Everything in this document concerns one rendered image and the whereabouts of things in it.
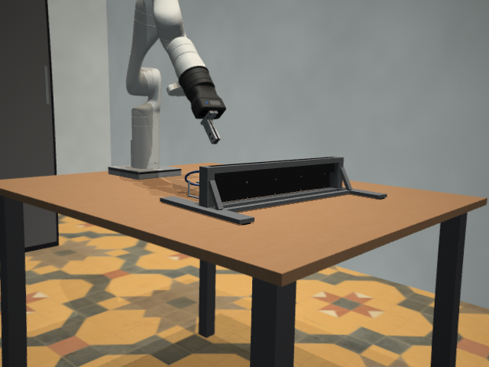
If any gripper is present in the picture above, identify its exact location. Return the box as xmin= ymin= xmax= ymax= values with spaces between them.
xmin=167 ymin=52 xmax=226 ymax=145

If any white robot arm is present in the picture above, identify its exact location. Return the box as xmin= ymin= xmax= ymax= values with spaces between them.
xmin=126 ymin=0 xmax=198 ymax=169

